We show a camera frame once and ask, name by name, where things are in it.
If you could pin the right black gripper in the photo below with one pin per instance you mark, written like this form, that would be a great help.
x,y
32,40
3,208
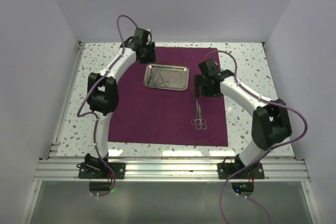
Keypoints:
x,y
199,81

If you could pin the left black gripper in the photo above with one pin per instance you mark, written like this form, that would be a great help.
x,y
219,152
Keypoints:
x,y
151,57

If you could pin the steel instrument tray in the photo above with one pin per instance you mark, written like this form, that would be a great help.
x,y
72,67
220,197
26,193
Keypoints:
x,y
177,76

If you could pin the steel forceps with rings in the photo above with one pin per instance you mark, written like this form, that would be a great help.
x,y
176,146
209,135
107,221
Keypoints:
x,y
196,113

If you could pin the small steel scissors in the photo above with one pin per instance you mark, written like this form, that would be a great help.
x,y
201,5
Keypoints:
x,y
200,123

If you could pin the purple cloth wrap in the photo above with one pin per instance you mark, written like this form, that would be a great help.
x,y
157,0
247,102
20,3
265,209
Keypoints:
x,y
155,116

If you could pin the steel tweezers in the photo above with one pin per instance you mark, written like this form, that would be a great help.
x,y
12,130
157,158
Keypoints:
x,y
152,78

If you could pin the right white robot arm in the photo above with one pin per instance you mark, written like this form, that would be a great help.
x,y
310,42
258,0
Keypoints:
x,y
270,120

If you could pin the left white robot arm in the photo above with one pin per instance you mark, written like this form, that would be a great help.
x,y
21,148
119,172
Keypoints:
x,y
103,95

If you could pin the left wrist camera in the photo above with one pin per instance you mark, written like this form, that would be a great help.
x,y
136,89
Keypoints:
x,y
149,30

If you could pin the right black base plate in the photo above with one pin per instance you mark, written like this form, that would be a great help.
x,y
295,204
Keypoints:
x,y
241,170

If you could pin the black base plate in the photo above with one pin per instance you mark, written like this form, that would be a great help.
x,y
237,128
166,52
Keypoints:
x,y
241,170
87,172

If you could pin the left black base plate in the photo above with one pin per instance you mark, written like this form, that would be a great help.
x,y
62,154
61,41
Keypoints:
x,y
87,172

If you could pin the aluminium left side rail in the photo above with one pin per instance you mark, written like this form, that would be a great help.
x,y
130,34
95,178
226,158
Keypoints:
x,y
57,135

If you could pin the aluminium rail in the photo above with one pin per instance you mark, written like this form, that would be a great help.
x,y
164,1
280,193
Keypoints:
x,y
172,170
57,135

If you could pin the aluminium front rail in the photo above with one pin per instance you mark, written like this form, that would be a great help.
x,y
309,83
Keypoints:
x,y
172,170

